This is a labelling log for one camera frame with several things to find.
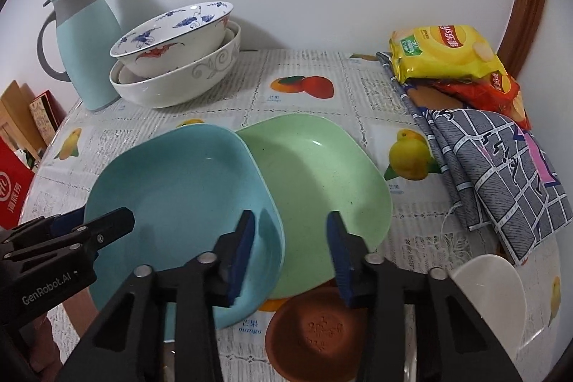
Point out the teal thermos jug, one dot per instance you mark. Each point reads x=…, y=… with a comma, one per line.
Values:
x=85, y=33

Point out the red chips bag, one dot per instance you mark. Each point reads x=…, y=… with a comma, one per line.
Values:
x=496, y=92

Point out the fruit print tablecloth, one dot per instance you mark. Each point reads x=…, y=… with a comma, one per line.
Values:
x=354, y=93

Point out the middle white bowl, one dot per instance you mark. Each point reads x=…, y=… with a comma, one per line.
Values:
x=205, y=67

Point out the large white patterned bowl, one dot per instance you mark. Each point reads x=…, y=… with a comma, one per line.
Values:
x=168, y=90

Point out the brown clay bowl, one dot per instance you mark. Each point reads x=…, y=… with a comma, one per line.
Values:
x=316, y=337

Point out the red box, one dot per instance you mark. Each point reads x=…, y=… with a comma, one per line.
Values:
x=15, y=181

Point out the brown bread bun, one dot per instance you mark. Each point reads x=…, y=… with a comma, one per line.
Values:
x=432, y=99

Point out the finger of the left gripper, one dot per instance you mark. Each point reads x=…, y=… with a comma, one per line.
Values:
x=56, y=225
x=94, y=234

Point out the yellow chips bag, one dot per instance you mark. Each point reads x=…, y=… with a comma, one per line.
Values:
x=448, y=52

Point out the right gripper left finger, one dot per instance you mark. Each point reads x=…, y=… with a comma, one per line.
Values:
x=125, y=341

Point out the wooden door frame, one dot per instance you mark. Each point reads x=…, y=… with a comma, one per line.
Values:
x=520, y=34

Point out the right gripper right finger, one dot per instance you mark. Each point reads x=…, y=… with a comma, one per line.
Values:
x=453, y=341

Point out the green square plate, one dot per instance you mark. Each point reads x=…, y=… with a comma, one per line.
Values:
x=312, y=167

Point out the blue floral porcelain bowl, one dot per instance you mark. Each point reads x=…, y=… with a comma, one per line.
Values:
x=173, y=39

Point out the person's hand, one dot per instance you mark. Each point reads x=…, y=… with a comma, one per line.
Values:
x=45, y=355

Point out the plain white bowl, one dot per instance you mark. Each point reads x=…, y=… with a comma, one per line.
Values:
x=495, y=289

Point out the grey checked cloth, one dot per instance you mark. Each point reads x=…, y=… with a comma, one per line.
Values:
x=495, y=172

